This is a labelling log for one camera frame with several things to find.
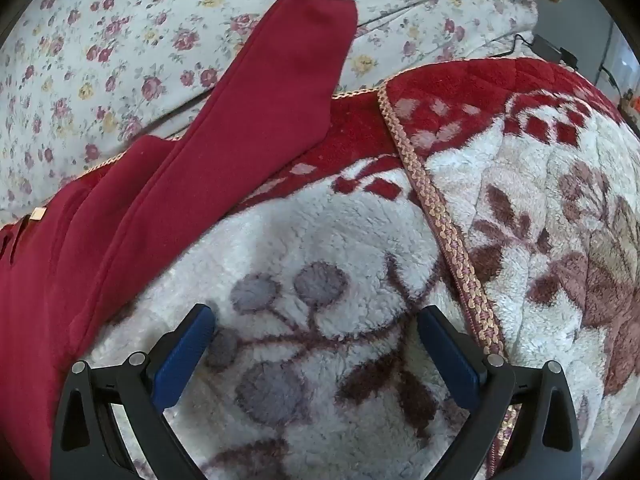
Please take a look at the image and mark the black cable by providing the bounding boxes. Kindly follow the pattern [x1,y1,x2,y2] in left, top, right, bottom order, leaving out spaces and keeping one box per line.
[482,33,537,59]

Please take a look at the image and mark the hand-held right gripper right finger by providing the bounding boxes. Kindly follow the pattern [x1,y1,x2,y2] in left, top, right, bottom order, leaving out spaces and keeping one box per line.
[416,305,584,480]

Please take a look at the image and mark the black power adapter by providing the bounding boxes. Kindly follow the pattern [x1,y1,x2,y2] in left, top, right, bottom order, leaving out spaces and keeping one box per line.
[532,35,581,68]

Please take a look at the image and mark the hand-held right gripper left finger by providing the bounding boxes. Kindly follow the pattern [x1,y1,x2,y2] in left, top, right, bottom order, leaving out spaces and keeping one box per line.
[50,303,217,480]

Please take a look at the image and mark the floral bed sheet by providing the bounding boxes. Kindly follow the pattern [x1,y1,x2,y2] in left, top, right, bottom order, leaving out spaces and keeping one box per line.
[0,0,541,231]

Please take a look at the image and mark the dark red pants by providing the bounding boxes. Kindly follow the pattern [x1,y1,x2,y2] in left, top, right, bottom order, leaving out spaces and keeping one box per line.
[0,0,358,480]

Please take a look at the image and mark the red and white fleece blanket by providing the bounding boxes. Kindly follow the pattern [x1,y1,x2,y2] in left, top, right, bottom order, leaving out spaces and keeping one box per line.
[0,57,640,480]

